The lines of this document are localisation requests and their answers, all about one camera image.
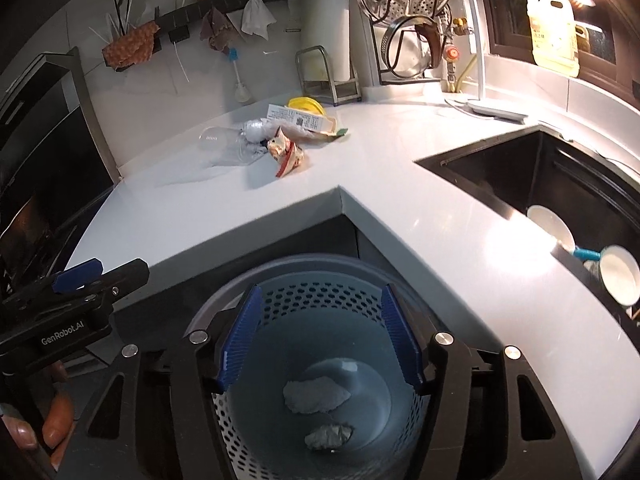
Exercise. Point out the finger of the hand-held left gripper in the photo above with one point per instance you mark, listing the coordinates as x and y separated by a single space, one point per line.
77 275
122 280

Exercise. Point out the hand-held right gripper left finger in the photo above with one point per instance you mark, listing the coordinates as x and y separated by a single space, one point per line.
240 340

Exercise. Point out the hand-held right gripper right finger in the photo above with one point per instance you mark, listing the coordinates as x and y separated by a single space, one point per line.
400 340

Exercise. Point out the grey perforated trash bin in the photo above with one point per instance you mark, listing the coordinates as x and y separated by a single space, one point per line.
320 340

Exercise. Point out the clear plastic bottle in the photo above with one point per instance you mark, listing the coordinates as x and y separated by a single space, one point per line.
225 145

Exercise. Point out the red and white snack wrapper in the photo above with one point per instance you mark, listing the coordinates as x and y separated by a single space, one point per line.
287 152

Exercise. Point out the white plastic bag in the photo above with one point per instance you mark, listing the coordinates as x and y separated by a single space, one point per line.
256 129

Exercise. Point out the white carton box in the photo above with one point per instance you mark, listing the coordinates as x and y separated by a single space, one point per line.
300 117

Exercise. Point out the yellow plastic container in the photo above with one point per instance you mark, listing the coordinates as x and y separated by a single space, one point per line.
307 103

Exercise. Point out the person's left hand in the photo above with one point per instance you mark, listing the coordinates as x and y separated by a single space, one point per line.
60 410

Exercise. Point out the black stove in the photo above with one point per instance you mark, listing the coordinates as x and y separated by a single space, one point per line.
25 245

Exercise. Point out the white cloths in basket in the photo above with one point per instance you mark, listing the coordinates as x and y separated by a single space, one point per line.
316 395

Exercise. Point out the grey crumpled paper ball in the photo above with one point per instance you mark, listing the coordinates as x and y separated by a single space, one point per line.
330 436

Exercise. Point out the white bowl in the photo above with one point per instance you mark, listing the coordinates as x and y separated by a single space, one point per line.
550 225

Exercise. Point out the black kitchen sink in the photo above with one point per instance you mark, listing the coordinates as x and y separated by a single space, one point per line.
500 175

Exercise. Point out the blue bottle brush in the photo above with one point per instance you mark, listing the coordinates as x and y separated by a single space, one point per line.
241 92

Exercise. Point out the orange cloth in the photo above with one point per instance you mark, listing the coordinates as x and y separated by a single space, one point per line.
130 42

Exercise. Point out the white desk lamp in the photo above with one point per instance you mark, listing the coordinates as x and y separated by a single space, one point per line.
500 110

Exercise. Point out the steel cutting board rack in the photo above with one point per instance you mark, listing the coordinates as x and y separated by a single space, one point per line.
345 92

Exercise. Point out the brown cloth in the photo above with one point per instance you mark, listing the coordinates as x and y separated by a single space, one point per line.
217 27

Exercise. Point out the glass pot lid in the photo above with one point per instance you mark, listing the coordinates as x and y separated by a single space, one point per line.
410 62

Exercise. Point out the brass gas valve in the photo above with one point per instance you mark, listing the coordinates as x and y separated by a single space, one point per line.
454 51

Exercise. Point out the white cloth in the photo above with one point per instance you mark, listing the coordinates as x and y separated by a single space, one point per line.
257 17

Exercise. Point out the white cutting board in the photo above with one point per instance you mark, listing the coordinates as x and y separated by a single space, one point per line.
325 30

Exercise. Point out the yellow detergent pump bottle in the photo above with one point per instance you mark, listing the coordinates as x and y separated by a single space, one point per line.
555 35

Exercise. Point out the black wall rail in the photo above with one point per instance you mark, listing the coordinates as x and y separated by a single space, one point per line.
210 7

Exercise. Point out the dark window frame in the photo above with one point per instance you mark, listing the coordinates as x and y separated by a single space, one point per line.
500 20

